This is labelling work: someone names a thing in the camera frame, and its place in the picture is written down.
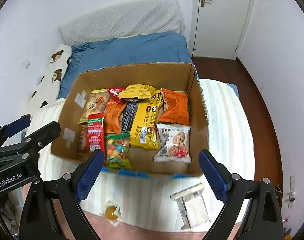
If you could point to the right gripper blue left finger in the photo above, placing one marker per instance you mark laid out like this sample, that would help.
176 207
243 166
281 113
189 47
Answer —
86 174

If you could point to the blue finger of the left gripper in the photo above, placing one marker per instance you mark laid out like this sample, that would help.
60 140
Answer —
17 126

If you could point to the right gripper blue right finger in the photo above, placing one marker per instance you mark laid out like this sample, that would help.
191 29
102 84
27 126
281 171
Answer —
216 174

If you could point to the brown snack packet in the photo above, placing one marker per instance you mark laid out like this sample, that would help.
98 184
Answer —
82 143

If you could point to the red stick snack packet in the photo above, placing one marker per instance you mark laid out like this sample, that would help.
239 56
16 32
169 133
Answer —
95 132

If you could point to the colourful fruit candy bag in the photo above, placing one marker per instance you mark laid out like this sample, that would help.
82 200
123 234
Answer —
117 148

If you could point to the clear white wafer packet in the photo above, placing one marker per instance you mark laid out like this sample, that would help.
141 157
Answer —
192 206

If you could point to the white oat cookie packet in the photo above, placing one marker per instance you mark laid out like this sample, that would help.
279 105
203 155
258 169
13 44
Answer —
174 141

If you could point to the orange snack packet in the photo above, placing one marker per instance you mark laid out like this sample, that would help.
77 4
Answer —
175 108
112 114

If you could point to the yellow cracker packet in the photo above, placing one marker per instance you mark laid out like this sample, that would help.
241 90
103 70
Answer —
95 104

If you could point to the large yellow black snack bag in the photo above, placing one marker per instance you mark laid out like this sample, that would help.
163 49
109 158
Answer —
140 120

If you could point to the small red triangle packet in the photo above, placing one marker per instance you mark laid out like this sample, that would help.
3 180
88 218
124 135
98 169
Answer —
114 93

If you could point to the small yellow snack packet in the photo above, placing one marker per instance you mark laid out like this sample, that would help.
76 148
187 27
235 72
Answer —
137 92

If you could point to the bear print long pillow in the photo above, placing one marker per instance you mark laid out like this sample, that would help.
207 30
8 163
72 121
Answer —
48 89

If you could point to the cardboard milk box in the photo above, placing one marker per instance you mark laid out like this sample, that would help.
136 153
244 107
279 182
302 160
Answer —
179 77

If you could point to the white power strip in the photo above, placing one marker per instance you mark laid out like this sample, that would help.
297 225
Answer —
291 194

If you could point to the white quilted headboard cushion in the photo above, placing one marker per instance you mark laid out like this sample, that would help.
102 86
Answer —
124 19

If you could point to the white door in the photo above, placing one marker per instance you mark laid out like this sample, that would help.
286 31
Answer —
219 28

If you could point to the wall socket by bed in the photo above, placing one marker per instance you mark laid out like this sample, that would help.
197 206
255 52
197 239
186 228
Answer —
26 63

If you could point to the door handle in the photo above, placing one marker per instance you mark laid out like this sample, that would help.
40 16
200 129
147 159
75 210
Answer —
203 2

